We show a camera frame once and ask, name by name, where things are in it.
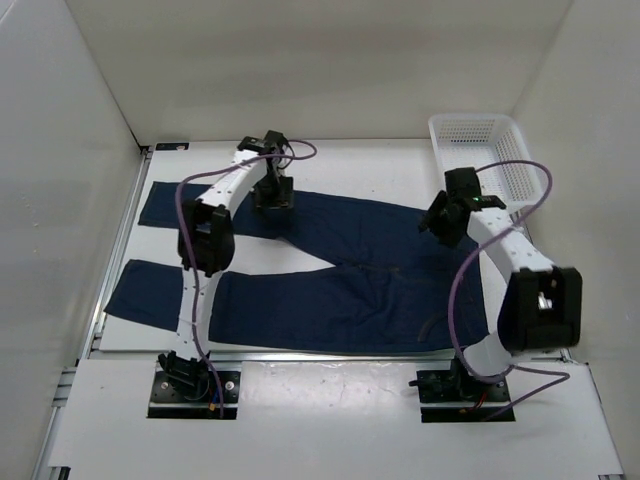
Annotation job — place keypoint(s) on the small dark corner label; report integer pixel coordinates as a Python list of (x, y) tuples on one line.
[(172, 146)]

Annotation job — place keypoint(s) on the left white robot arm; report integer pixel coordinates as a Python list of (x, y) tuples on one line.
[(206, 246)]

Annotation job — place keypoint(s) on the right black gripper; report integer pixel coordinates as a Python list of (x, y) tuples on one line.
[(431, 220)]

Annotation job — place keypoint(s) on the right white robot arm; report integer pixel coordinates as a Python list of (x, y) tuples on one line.
[(542, 307)]

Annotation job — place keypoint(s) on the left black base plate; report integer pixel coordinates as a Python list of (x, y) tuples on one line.
[(169, 401)]

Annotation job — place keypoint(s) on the dark blue denim trousers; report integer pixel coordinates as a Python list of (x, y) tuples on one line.
[(384, 289)]

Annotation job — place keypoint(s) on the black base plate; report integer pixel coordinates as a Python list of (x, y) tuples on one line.
[(447, 397), (169, 401)]

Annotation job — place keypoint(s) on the aluminium frame rail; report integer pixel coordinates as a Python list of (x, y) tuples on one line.
[(304, 415)]

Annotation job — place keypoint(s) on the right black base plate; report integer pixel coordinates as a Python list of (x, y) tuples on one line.
[(447, 397)]

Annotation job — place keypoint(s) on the white perforated plastic basket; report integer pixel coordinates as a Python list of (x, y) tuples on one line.
[(494, 144)]

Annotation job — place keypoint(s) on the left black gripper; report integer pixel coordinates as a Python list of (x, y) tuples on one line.
[(282, 200)]

